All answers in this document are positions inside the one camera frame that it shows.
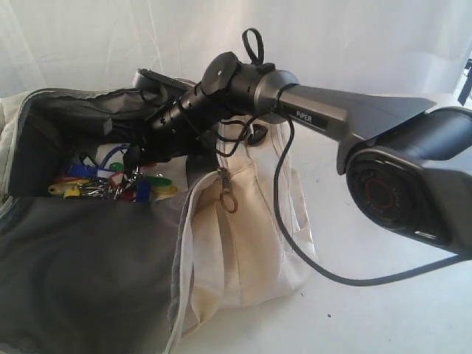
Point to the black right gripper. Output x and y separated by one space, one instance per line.
182 115

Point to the bunch of colourful key tags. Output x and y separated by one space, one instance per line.
80 181

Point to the beige duffel bag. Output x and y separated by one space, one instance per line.
105 276

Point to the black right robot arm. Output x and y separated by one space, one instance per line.
407 160

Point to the white backdrop curtain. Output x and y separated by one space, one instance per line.
378 47

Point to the dark object at right edge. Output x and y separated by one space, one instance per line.
466 89

